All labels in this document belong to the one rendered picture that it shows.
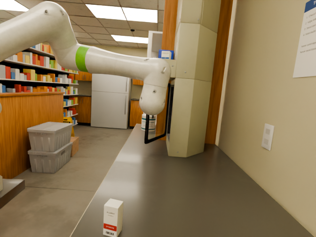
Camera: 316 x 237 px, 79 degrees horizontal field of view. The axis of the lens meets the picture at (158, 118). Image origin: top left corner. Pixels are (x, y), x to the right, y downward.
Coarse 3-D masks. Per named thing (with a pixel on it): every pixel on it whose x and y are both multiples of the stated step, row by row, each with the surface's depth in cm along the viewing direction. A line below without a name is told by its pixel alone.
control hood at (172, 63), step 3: (168, 60) 109; (171, 60) 109; (174, 60) 109; (171, 63) 109; (174, 63) 109; (171, 66) 109; (174, 66) 110; (171, 69) 110; (174, 69) 110; (171, 72) 110; (174, 72) 110; (171, 75) 110; (174, 75) 110; (171, 78) 117
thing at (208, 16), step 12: (180, 0) 116; (192, 0) 105; (204, 0) 106; (216, 0) 114; (180, 12) 111; (192, 12) 106; (204, 12) 108; (216, 12) 116; (204, 24) 109; (216, 24) 118
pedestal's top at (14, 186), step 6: (6, 180) 75; (12, 180) 76; (18, 180) 76; (24, 180) 77; (6, 186) 71; (12, 186) 71; (18, 186) 73; (24, 186) 77; (0, 192) 67; (6, 192) 67; (12, 192) 70; (18, 192) 74; (0, 198) 64; (6, 198) 67; (12, 198) 70; (0, 204) 64
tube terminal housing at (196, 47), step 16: (192, 32) 107; (208, 32) 113; (192, 48) 108; (208, 48) 116; (176, 64) 110; (192, 64) 109; (208, 64) 119; (176, 80) 111; (192, 80) 111; (208, 80) 122; (176, 96) 112; (192, 96) 112; (208, 96) 125; (176, 112) 113; (192, 112) 115; (176, 128) 115; (192, 128) 117; (176, 144) 116; (192, 144) 120
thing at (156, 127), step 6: (162, 114) 137; (150, 120) 122; (156, 120) 130; (162, 120) 138; (150, 126) 124; (156, 126) 131; (162, 126) 140; (150, 132) 125; (156, 132) 132; (162, 132) 141; (144, 138) 120; (150, 138) 126
